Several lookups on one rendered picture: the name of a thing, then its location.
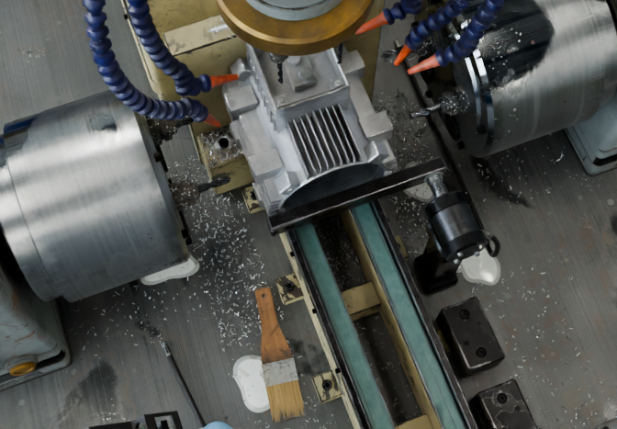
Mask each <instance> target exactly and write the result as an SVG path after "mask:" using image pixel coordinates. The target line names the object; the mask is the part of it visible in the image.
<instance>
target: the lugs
mask: <svg viewBox="0 0 617 429"><path fill-rule="evenodd" d="M230 71H231V73H232V74H237V75H238V76H239V79H238V80H237V81H243V82H244V81H245V80H246V79H247V78H248V77H250V76H251V75H252V74H251V67H250V65H249V64H248V62H247V59H245V58H239V59H238V60H237V61H236V62H235V63H234V64H233V65H232V66H231V67H230ZM363 149H364V152H365V155H366V157H367V160H368V162H369V163H378V164H379V163H381V162H382V161H384V160H385V159H386V158H388V156H389V153H388V151H387V147H386V145H385V144H384V143H383V142H382V141H371V142H370V143H369V144H367V145H366V146H365V147H364V148H363ZM274 182H275V186H276V189H277V191H278V194H281V195H290V194H291V193H292V192H294V191H295V190H296V189H297V188H299V187H300V186H301V184H300V183H299V180H298V178H297V174H296V172H291V171H284V172H283V173H282V174H281V175H280V176H278V177H277V178H276V179H275V180H274Z"/></svg>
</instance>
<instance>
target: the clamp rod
mask: <svg viewBox="0 0 617 429"><path fill-rule="evenodd" d="M437 175H438V176H439V177H440V174H437ZM428 178H429V177H428ZM428 178H427V181H428ZM432 179H433V181H431V182H430V183H429V181H428V183H429V187H430V189H431V191H432V193H433V196H434V198H437V197H439V196H440V195H443V194H445V193H448V191H447V189H446V186H445V184H444V182H443V180H442V179H441V177H440V178H439V179H435V178H434V176H433V175H432Z"/></svg>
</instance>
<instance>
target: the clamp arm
mask: <svg viewBox="0 0 617 429"><path fill-rule="evenodd" d="M446 168H447V166H446V164H445V162H444V160H443V157H442V156H439V157H436V158H434V159H431V160H429V161H426V162H423V163H420V164H416V165H413V166H411V167H408V168H405V169H402V170H400V171H397V172H395V173H392V171H391V170H390V171H387V172H384V173H383V176H382V177H379V178H377V179H374V180H371V181H368V182H366V183H363V184H361V185H358V186H353V187H350V188H348V189H345V190H343V191H340V192H337V193H334V194H332V195H329V196H327V197H324V198H319V199H316V200H314V201H311V202H309V203H306V204H303V205H300V206H298V207H295V208H292V209H288V210H286V209H285V208H282V209H278V210H277V211H276V214H275V215H272V216H269V217H267V226H268V229H269V231H270V233H271V235H272V236H276V235H278V234H280V233H283V232H286V231H291V230H294V229H295V228H298V227H301V226H304V225H307V224H309V223H311V222H314V221H317V220H322V219H324V218H327V217H329V216H332V215H335V214H338V213H340V212H343V211H346V210H348V209H352V208H355V207H358V206H361V205H364V204H366V203H368V202H371V201H374V200H377V199H380V198H383V197H386V196H389V195H392V194H395V193H397V192H399V191H402V190H405V189H408V188H411V187H413V186H417V185H420V184H423V183H427V185H429V183H430V182H431V181H433V179H432V175H433V176H434V178H435V179H439V178H440V177H441V179H443V176H444V174H445V171H446ZM437 174H440V177H439V176H438V175H437ZM428 177H429V178H428ZM427 178H428V181H429V183H428V181H427Z"/></svg>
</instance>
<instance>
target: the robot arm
mask: <svg viewBox="0 0 617 429"><path fill-rule="evenodd" d="M163 416H170V419H171V422H172V425H173V428H171V429H183V426H182V424H181V420H180V417H179V414H178V411H172V412H158V413H151V414H143V415H142V416H141V417H139V418H137V419H135V420H133V421H130V422H124V423H111V424H103V425H96V426H89V427H87V428H85V429H138V428H139V429H169V426H168V423H167V421H166V420H165V421H159V422H158V423H156V422H155V419H154V418H156V417H163ZM140 423H142V424H143V427H141V428H140V426H139V424H140ZM199 429H232V428H231V427H230V426H229V425H228V424H226V423H223V422H213V423H210V424H208V425H207V426H205V427H204V428H199Z"/></svg>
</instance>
